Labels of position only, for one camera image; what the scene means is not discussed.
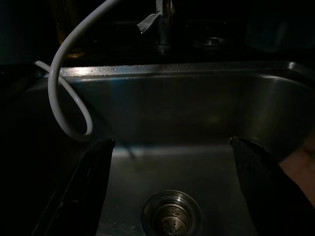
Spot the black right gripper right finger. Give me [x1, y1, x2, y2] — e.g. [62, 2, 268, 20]
[228, 136, 315, 236]

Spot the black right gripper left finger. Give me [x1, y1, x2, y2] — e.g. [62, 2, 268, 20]
[31, 138, 116, 236]

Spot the stainless steel kitchen sink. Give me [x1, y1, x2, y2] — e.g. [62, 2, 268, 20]
[0, 60, 315, 236]

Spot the chrome kitchen faucet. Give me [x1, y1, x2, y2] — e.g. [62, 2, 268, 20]
[154, 0, 177, 54]

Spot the metal sink drain strainer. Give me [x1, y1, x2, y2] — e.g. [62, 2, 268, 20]
[142, 189, 204, 236]

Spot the olive oil glass bottle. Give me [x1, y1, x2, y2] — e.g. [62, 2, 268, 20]
[55, 0, 87, 59]

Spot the round metal sink hole cap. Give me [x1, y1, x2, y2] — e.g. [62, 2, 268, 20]
[193, 36, 227, 50]

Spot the white tie strip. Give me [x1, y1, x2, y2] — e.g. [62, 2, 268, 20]
[137, 12, 160, 32]

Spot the white flexible hose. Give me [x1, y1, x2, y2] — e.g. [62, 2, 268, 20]
[34, 0, 124, 143]

